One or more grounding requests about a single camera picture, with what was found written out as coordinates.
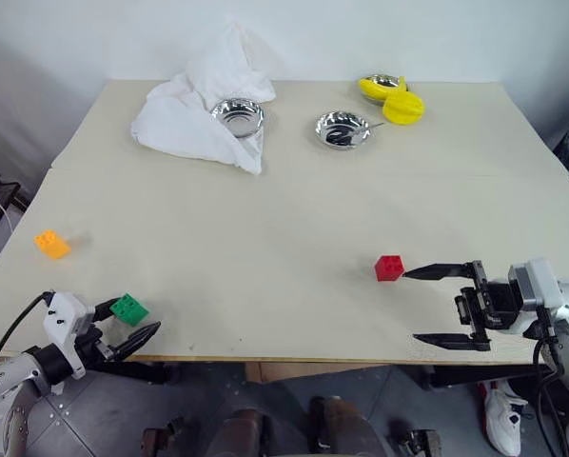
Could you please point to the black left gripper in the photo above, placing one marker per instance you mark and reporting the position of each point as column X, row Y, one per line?
column 96, row 347

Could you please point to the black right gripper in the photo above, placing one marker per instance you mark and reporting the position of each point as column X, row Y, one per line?
column 496, row 307

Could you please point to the green building block cube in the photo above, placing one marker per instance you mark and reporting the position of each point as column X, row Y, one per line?
column 130, row 310

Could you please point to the red building block cube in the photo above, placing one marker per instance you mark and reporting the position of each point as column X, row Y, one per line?
column 388, row 269

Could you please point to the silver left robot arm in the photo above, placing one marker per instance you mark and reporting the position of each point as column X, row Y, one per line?
column 4, row 381

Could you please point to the black table support bar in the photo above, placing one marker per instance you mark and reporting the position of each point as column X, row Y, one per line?
column 479, row 376
column 142, row 371

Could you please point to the orange building block cube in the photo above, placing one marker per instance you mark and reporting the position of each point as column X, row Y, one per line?
column 52, row 245

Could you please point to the white sneaker with red trim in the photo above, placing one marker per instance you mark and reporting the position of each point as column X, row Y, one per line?
column 503, row 419

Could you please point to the wooden panel under table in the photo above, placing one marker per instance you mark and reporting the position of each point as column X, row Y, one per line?
column 313, row 371

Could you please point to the large dark rounded shape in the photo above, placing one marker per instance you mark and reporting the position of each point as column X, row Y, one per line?
column 346, row 428

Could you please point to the yellow toy star fruit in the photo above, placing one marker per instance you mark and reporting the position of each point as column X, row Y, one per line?
column 403, row 107

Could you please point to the steel bowl with spoon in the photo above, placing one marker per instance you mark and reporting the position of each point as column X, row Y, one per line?
column 342, row 131

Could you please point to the white crumpled cloth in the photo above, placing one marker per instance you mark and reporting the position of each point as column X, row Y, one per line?
column 184, row 124

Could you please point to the steel bowl with yellow fruit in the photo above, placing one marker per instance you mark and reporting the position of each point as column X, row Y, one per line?
column 383, row 82

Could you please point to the steel bowl on cloth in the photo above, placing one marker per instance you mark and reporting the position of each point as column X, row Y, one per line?
column 238, row 116

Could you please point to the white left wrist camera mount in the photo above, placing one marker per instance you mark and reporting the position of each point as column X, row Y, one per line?
column 65, row 316

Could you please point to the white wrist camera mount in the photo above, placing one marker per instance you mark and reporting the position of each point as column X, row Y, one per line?
column 534, row 285
column 65, row 316

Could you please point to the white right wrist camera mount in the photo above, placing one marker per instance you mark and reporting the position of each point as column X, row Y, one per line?
column 534, row 285

